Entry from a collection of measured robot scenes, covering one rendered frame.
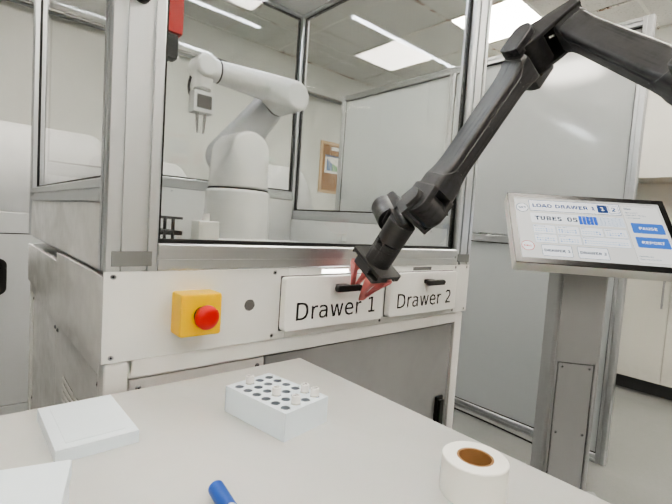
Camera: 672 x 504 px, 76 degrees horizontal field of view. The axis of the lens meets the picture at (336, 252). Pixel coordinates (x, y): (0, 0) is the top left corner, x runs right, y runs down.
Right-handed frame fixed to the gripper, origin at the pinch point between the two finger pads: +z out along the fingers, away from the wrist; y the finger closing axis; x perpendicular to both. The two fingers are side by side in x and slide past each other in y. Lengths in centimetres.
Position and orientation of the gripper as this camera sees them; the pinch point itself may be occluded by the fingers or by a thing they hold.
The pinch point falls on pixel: (358, 291)
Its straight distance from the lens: 95.8
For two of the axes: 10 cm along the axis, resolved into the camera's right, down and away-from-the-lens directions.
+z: -4.3, 7.6, 4.9
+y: -5.0, -6.5, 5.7
